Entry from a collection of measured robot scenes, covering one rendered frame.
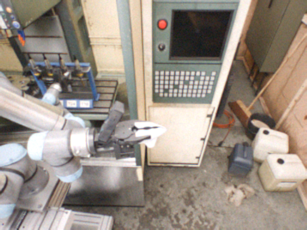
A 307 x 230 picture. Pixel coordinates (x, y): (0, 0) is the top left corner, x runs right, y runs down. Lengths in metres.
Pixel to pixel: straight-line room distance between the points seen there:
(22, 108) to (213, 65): 1.07
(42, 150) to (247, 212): 2.03
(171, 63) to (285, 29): 1.91
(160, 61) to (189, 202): 1.45
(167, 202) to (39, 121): 1.68
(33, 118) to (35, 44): 1.70
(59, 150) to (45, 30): 1.75
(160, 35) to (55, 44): 1.29
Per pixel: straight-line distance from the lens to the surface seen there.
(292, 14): 2.92
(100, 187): 1.75
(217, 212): 2.20
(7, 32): 1.83
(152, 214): 2.10
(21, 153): 0.89
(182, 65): 1.31
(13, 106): 0.68
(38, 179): 1.00
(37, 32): 2.26
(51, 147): 0.56
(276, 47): 3.03
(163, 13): 1.19
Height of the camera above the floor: 1.98
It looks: 45 degrees down
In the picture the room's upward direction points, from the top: straight up
